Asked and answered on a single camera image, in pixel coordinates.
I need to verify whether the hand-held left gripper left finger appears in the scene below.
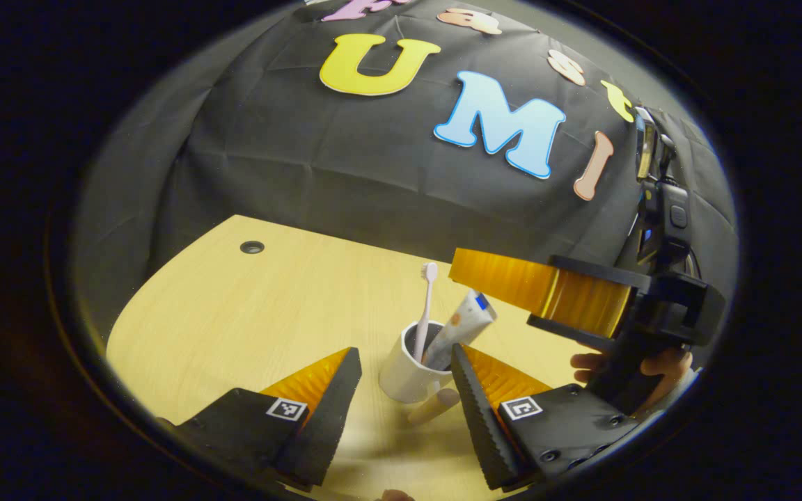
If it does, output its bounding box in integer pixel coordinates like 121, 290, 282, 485
164, 347, 363, 491

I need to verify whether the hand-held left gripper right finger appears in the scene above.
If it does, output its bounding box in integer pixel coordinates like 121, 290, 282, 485
450, 343, 642, 491

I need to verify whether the white toothpaste tube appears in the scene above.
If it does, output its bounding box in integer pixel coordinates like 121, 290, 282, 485
423, 290, 498, 371

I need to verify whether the white cup with peg handle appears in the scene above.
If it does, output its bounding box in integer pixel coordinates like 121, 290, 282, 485
379, 320, 461, 427

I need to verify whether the pale pink toothbrush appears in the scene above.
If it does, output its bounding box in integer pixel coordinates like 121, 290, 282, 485
414, 262, 439, 363

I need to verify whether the light wooden desktop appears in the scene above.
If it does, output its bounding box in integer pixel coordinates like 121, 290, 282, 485
107, 214, 624, 501

